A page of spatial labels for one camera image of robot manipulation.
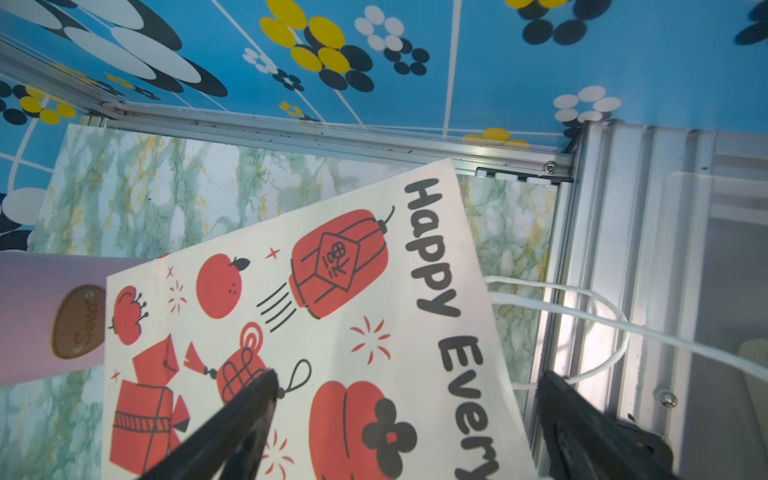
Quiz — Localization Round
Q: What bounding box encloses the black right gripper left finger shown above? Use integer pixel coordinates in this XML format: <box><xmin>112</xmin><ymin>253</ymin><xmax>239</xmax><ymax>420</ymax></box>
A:
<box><xmin>142</xmin><ymin>370</ymin><xmax>279</xmax><ymax>479</ymax></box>

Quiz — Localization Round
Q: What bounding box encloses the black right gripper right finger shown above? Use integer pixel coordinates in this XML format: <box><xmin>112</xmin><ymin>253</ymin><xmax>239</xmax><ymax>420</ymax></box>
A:
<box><xmin>536</xmin><ymin>371</ymin><xmax>678</xmax><ymax>479</ymax></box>

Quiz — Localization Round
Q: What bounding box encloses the white red paper gift bag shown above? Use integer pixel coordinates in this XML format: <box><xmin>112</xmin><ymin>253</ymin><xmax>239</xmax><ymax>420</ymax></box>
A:
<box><xmin>101</xmin><ymin>159</ymin><xmax>538</xmax><ymax>479</ymax></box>

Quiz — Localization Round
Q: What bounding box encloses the pink straw holder cup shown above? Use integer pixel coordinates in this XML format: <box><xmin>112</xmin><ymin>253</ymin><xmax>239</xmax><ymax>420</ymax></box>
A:
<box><xmin>1</xmin><ymin>251</ymin><xmax>143</xmax><ymax>387</ymax></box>

